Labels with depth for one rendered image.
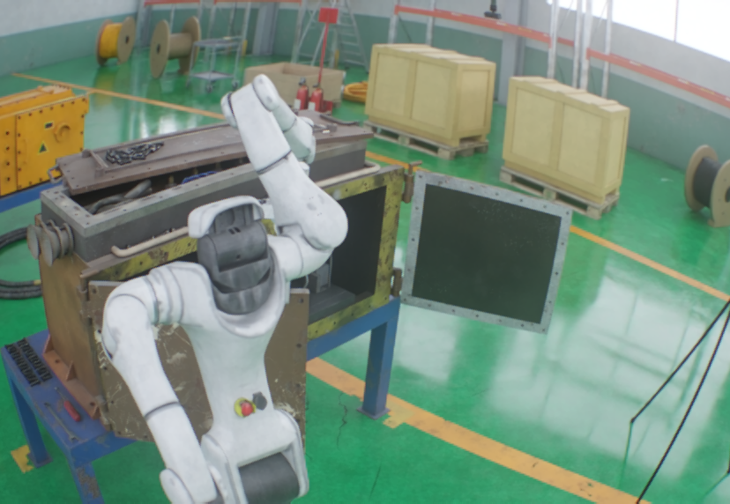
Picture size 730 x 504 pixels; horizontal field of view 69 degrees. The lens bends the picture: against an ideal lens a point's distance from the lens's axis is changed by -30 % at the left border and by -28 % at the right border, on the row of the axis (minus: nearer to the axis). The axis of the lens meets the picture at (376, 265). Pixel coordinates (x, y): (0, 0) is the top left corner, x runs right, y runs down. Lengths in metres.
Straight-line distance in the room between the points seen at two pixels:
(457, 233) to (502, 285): 0.27
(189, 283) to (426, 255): 1.86
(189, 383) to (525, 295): 1.49
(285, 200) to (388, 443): 2.08
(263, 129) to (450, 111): 6.04
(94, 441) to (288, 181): 1.26
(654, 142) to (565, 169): 4.36
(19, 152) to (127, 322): 3.57
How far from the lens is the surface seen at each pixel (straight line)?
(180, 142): 2.59
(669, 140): 10.73
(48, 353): 2.62
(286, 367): 1.90
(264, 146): 1.28
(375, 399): 3.35
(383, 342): 3.17
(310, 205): 1.30
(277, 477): 1.38
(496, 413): 3.54
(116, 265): 1.92
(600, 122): 6.45
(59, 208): 2.11
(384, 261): 2.87
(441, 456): 3.20
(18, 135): 4.53
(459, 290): 2.90
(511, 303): 2.89
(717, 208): 7.88
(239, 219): 1.16
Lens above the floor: 2.05
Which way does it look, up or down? 25 degrees down
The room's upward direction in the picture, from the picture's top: 6 degrees clockwise
